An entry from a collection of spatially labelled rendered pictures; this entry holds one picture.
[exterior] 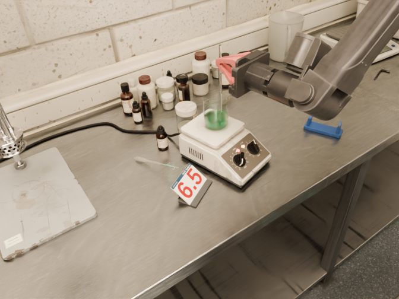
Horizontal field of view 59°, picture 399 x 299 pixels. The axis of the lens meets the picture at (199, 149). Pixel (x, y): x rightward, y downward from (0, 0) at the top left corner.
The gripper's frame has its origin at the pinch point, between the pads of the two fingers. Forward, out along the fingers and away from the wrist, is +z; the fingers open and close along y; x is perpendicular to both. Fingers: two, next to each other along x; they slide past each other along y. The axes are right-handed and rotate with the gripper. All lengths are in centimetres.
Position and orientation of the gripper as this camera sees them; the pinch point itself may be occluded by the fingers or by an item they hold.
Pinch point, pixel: (219, 62)
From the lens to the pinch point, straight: 78.5
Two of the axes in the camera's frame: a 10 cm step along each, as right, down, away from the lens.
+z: -7.0, -4.3, 5.7
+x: 0.4, 7.7, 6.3
